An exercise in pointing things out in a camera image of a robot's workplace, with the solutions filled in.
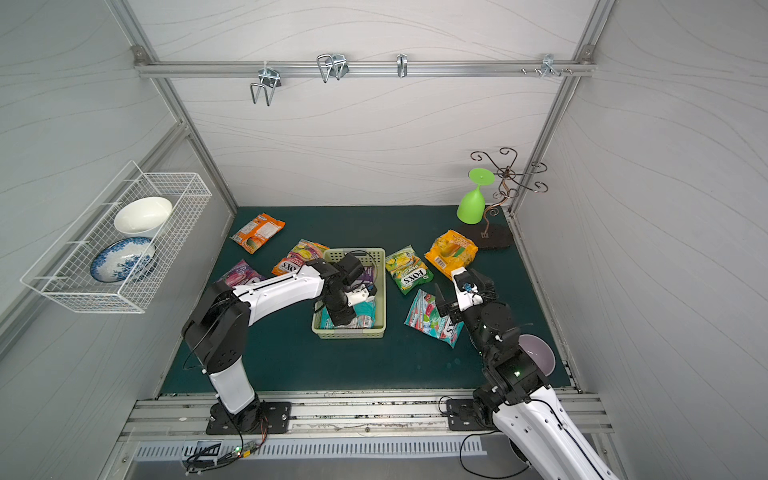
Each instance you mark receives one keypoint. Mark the orange candy bag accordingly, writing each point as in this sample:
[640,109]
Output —
[257,232]

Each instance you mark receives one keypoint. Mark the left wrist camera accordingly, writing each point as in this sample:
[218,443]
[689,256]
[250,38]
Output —
[357,295]

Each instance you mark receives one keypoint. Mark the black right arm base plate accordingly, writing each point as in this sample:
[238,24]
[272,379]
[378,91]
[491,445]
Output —
[466,415]

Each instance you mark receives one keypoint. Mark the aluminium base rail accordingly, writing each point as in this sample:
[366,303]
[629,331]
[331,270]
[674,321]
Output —
[313,414]

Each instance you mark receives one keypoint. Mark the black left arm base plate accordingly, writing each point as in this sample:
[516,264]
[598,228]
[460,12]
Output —
[256,418]

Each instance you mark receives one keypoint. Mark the pink purple candy bag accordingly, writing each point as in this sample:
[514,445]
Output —
[242,274]

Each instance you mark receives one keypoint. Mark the white vent strip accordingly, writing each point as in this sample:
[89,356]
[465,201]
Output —
[318,448]

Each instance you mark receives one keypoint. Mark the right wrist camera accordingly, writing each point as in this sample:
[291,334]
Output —
[466,289]

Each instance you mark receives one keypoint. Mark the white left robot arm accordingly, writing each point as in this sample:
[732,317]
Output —
[216,331]

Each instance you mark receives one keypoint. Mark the teal Fox's mint bag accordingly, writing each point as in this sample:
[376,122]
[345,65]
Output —
[424,317]

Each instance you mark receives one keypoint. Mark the white wire wall basket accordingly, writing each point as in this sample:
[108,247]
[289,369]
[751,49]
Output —
[62,273]

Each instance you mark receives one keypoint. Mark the pale green plastic basket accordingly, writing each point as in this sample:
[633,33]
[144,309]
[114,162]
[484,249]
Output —
[370,256]

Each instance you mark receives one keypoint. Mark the teal candy bag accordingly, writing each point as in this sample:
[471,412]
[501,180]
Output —
[365,313]

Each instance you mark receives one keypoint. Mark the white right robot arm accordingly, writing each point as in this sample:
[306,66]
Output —
[518,399]

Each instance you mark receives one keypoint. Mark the green plastic wine glass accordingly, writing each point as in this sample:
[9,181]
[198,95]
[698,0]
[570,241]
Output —
[472,206]

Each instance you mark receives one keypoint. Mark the metal hook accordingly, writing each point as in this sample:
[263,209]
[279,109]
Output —
[402,65]
[332,65]
[268,80]
[547,68]

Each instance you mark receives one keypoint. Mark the orange pink Fox's fruits bag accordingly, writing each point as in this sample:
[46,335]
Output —
[301,253]

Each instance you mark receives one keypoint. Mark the green Fox's spring tea bag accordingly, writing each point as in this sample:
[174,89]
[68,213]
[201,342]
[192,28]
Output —
[407,269]

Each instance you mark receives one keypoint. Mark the white bowl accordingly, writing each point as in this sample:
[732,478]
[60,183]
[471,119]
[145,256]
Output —
[143,217]

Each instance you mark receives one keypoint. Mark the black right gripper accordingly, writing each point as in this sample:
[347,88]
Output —
[455,306]

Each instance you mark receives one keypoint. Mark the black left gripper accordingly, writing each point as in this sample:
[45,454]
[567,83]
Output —
[343,310]

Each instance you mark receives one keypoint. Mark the lilac bowl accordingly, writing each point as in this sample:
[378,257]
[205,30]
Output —
[540,352]

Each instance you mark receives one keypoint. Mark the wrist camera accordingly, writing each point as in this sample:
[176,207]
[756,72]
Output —
[357,295]
[466,289]

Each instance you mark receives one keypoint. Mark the bronze wire glass stand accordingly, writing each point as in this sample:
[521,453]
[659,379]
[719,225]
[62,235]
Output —
[488,233]

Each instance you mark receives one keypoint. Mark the yellow candy bag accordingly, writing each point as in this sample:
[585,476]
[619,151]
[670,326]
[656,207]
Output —
[451,251]

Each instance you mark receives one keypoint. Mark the blue white patterned plate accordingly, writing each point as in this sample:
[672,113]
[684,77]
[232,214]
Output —
[127,258]

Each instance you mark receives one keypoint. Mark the aluminium top rail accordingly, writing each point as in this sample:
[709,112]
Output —
[357,69]

